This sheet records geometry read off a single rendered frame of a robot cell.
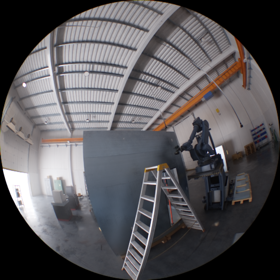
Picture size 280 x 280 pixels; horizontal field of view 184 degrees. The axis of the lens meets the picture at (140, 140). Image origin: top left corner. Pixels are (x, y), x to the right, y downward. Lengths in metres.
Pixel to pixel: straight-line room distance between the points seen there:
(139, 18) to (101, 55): 3.06
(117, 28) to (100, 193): 6.39
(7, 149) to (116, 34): 10.47
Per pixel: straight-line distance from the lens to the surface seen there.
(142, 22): 5.85
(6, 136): 9.67
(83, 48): 6.15
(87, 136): 1.83
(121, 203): 1.81
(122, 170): 1.73
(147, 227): 1.36
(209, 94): 8.58
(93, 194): 1.72
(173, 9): 5.75
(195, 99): 9.06
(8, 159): 9.74
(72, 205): 6.68
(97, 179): 1.67
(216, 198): 3.80
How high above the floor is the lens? 2.34
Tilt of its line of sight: 18 degrees up
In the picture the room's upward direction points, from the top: 12 degrees counter-clockwise
